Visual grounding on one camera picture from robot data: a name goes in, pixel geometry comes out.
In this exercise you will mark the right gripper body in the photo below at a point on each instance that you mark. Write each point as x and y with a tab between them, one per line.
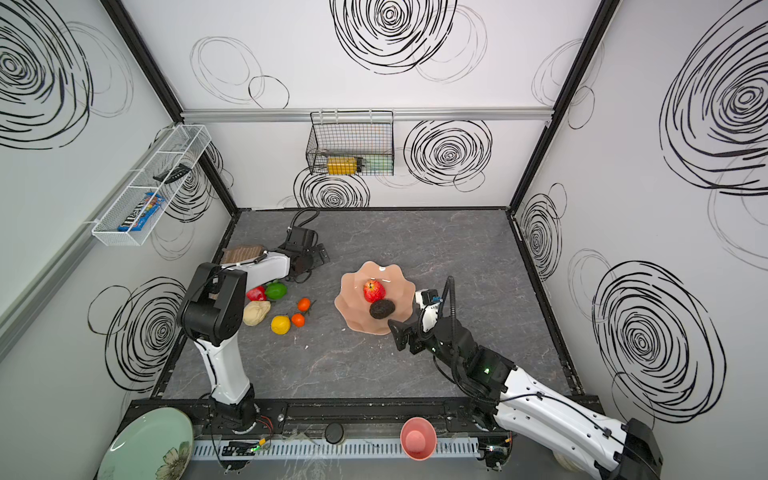
413	331

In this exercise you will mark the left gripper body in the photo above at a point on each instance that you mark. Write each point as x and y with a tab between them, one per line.
315	258

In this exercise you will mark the dark avocado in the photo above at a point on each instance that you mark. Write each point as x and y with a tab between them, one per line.
381	309

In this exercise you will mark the red crinkled fruit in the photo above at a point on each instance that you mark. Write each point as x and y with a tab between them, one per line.
373	290

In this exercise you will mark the green lime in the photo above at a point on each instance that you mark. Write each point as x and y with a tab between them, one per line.
275	291

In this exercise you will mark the pink wavy fruit bowl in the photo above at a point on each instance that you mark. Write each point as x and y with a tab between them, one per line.
353	307

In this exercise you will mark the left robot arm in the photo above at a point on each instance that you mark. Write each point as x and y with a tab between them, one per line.
212	310

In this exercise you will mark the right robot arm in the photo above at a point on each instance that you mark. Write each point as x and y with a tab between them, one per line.
504	396

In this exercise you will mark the small yellow fruit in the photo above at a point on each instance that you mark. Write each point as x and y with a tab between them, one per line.
280	325

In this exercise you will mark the beige pale fruit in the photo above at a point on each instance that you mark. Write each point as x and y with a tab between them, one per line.
255	312

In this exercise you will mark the orange tangerine upper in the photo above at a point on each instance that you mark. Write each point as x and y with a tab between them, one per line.
304	305

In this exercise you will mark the orange tangerine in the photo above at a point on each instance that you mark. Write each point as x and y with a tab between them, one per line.
304	305
298	320

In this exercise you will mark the red green apple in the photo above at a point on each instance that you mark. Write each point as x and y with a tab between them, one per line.
257	294

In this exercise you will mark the brown woven mat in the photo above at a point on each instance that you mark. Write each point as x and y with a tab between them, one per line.
242	254

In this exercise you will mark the orange tangerine lower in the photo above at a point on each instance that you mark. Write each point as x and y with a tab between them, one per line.
298	320

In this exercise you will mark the yellow bottle in basket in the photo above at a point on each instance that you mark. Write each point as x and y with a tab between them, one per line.
343	165

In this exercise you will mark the pink cup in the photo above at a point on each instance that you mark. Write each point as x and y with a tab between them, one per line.
418	439

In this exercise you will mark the green item in basket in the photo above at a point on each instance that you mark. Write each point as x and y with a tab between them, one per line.
377	165

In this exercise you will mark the black round knob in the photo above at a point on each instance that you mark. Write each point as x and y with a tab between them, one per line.
334	433

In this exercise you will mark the black remote control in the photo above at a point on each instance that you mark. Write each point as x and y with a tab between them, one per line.
172	175

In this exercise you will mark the blue candy packet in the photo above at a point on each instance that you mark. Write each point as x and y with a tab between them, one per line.
142	212

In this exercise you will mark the green floral plate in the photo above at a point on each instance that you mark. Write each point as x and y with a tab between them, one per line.
157	445

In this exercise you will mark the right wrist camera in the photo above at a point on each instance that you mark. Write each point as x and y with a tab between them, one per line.
429	303

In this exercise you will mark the white slotted cable duct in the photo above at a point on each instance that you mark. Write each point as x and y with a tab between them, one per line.
306	449

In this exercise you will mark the black wire basket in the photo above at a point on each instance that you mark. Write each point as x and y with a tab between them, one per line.
347	139

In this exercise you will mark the aluminium wall rail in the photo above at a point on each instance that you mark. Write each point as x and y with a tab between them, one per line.
292	115

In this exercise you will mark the white wire shelf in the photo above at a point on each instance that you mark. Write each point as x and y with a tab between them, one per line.
177	144

